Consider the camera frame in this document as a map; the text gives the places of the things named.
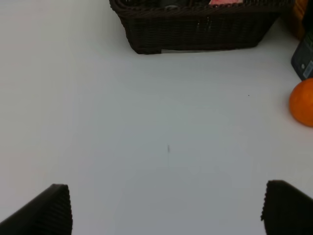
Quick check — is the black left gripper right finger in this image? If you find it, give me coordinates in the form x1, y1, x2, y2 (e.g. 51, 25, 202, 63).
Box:
261, 180, 313, 235

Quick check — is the light orange wicker basket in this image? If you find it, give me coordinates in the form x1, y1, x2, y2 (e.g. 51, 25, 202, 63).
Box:
290, 0, 309, 40

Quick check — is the orange mandarin fruit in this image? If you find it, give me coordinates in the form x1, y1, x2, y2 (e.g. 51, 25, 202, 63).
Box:
289, 78, 313, 127

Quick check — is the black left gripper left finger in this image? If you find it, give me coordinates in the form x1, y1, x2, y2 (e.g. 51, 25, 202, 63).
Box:
0, 184, 73, 235

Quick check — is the pink lotion bottle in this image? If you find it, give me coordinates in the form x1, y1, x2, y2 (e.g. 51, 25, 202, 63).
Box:
209, 0, 244, 5

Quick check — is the dark grey pump bottle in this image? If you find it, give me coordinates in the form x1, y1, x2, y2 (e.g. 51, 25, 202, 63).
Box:
291, 29, 313, 81

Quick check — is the dark brown wicker basket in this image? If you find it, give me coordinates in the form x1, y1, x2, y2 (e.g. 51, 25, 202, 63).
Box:
110, 0, 294, 54

